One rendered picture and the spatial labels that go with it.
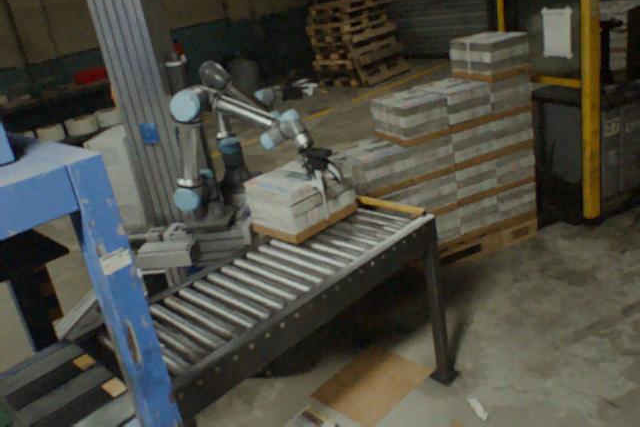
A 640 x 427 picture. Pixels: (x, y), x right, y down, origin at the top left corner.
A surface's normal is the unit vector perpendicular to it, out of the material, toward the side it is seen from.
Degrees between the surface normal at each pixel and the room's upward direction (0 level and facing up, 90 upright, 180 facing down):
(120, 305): 90
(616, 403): 0
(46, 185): 90
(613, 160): 90
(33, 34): 90
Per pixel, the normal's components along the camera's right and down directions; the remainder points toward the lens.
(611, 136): 0.40, 0.25
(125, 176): -0.15, 0.36
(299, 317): 0.69, 0.13
